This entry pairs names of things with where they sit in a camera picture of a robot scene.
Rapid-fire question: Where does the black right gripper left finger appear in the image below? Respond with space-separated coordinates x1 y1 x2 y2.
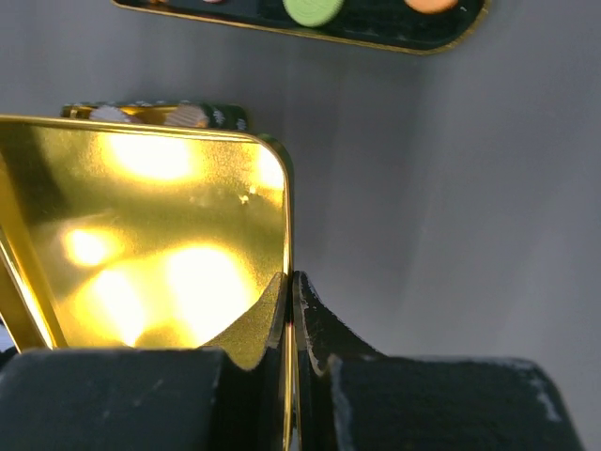
1 272 287 450

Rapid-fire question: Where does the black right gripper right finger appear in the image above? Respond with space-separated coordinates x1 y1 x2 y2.
291 272 582 450

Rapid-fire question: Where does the gold square tin lid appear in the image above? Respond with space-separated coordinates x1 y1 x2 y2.
1 117 293 450

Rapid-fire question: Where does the gold square cookie tin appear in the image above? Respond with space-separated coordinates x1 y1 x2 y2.
60 101 249 132

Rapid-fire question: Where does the white paper cup bottom right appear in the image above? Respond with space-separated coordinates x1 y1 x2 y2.
163 104 209 128

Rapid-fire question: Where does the white paper cup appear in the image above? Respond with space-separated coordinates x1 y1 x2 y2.
89 105 131 123
163 104 209 128

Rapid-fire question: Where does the white paper cup top right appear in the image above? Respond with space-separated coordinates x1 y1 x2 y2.
89 105 131 123

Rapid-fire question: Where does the black rectangular tray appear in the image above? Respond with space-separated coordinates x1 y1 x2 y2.
115 1 490 54

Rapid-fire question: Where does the green round cookie lower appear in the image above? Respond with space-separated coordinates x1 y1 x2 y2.
283 0 345 27

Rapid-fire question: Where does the orange round cookie bottom right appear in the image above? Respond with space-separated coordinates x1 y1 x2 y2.
405 0 458 14

